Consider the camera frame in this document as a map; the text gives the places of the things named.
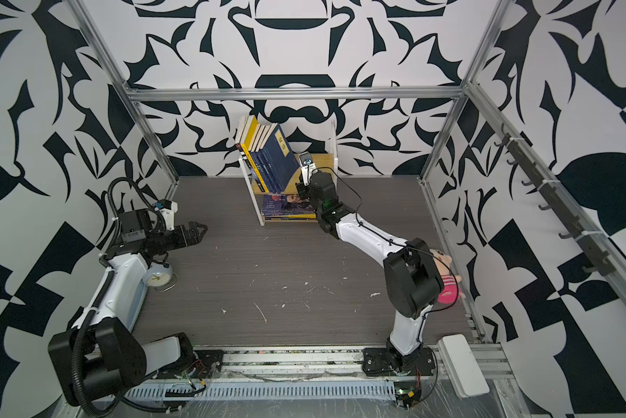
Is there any blue book underneath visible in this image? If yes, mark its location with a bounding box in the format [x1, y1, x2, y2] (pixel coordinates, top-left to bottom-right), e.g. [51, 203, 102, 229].
[276, 124, 300, 186]

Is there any yellow cartoon cover book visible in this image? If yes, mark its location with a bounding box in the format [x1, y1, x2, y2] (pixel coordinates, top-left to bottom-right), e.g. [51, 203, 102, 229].
[239, 115, 269, 193]

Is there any purple book with old man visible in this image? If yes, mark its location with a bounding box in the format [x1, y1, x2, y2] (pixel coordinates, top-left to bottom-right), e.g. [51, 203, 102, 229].
[262, 212, 316, 221]

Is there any blue book front yellow label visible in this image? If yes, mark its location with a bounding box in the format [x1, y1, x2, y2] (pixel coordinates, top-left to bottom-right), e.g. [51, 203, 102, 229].
[249, 125, 271, 193]

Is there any small blue book yellow label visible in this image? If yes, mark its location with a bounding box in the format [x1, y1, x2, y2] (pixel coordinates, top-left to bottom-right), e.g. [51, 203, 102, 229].
[261, 125, 280, 194]

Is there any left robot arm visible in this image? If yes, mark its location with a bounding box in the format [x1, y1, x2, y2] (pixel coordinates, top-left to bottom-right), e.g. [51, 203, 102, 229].
[48, 177, 208, 417]

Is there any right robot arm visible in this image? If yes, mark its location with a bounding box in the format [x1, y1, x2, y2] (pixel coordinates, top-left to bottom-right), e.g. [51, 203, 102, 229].
[296, 167, 445, 372]

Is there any wooden white-framed bookshelf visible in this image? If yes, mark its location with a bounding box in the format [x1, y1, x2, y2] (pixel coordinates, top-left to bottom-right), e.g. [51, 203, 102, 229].
[234, 115, 338, 225]

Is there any light blue pencil case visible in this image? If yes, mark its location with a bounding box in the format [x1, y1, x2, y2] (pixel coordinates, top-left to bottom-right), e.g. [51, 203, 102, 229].
[126, 282, 148, 331]

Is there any cartoon boy plush doll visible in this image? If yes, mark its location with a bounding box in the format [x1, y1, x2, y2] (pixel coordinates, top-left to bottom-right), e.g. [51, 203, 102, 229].
[431, 248, 464, 305]

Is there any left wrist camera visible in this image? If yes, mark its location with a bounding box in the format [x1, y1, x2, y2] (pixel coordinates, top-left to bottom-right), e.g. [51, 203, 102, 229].
[154, 200, 179, 231]

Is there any white box on rail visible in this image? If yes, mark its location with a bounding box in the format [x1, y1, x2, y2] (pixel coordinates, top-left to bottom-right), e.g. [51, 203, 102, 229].
[437, 334, 490, 399]

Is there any wall hook rail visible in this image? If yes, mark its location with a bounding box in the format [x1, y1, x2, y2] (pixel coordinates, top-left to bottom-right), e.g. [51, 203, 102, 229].
[495, 125, 617, 277]

